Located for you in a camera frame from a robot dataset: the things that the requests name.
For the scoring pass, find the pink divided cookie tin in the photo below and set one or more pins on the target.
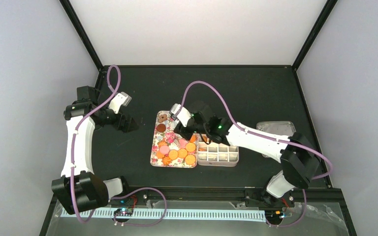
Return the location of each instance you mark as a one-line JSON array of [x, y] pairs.
[[217, 155]]

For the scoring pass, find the black frame post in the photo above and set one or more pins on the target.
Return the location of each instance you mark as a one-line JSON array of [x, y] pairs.
[[74, 19]]

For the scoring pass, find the floral cookie tray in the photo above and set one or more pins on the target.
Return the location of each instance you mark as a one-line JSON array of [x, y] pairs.
[[183, 153]]

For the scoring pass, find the pink sandwich cookie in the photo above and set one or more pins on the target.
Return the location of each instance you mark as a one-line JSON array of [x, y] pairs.
[[164, 149]]

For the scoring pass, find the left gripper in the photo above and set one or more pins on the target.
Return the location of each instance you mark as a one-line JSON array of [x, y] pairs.
[[124, 127]]

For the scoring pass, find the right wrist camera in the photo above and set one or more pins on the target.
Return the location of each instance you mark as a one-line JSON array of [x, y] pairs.
[[178, 112]]

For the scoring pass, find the clear plastic tin lid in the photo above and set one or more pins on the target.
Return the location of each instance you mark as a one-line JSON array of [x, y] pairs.
[[276, 130]]

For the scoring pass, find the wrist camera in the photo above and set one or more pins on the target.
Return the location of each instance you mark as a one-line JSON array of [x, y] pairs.
[[122, 99], [178, 112]]

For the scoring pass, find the white slotted cable duct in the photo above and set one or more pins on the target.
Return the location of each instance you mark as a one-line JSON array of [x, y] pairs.
[[180, 214]]

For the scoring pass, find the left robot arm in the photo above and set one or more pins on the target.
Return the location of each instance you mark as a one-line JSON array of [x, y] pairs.
[[78, 189]]

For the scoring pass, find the dark brown round cookie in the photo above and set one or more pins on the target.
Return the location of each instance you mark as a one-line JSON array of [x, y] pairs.
[[161, 128]]

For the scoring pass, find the brown flower cookie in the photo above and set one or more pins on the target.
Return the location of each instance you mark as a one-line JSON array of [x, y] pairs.
[[162, 118]]

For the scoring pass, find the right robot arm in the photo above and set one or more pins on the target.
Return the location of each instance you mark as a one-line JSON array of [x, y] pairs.
[[297, 161]]

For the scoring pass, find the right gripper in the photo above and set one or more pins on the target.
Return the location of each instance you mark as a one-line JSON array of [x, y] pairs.
[[186, 135]]

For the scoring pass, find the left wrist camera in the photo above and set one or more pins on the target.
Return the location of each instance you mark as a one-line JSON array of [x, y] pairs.
[[122, 99]]

